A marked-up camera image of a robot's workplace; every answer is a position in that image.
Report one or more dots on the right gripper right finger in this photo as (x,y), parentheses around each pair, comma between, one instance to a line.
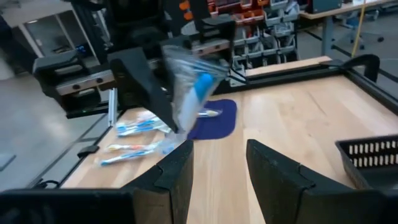
(276,186)

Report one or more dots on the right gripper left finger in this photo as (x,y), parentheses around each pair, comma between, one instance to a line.
(168,186)

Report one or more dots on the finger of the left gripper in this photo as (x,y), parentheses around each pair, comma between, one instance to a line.
(140,84)

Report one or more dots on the blue white bagged toothbrush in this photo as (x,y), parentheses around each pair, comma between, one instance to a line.
(192,99)
(124,158)
(140,127)

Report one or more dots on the orange white bagged toothbrush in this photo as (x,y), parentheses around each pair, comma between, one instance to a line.
(213,113)
(133,146)

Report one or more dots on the navy blue cloth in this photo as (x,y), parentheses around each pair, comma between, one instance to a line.
(217,127)

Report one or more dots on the black slotted plastic basket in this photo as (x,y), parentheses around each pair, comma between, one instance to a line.
(367,168)

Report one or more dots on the storage bin rack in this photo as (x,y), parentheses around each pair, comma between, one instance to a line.
(264,31)

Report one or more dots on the blue office chair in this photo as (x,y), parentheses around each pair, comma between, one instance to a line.
(357,25)

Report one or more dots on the wooden desk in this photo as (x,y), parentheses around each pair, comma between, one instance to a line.
(342,7)

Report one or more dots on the silver aluminium post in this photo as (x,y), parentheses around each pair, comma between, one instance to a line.
(112,105)

